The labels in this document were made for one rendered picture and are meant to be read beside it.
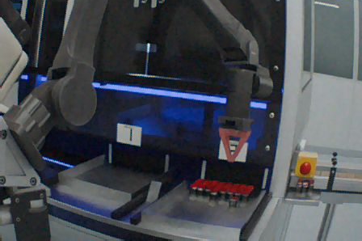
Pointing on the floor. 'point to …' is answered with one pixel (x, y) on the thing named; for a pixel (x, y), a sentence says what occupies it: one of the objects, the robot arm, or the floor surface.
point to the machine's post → (293, 37)
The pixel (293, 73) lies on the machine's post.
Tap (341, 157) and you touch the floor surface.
